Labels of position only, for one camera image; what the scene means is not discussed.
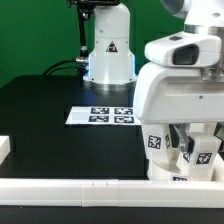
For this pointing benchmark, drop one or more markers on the white obstacle fence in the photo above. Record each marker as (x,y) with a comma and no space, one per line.
(115,193)

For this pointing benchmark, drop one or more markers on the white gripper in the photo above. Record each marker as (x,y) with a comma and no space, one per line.
(174,96)

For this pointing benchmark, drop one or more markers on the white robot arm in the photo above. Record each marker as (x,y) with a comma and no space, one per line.
(110,63)

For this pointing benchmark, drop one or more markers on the white block left edge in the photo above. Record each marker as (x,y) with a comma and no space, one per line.
(4,148)

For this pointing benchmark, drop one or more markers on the white round stool seat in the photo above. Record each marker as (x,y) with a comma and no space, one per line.
(179,170)

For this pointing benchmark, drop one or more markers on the white paper marker sheet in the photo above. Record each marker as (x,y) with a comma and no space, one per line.
(94,115)

